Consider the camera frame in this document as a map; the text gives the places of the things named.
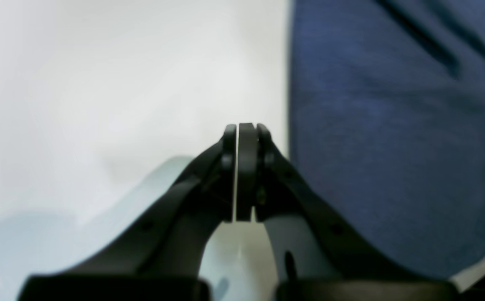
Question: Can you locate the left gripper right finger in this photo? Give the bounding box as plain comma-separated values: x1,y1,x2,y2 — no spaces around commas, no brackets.
256,124,460,301

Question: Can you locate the dark blue t-shirt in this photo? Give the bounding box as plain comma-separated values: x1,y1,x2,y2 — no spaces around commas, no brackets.
289,0,485,279

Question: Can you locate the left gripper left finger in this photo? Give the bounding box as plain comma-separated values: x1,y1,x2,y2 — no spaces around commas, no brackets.
19,123,259,301

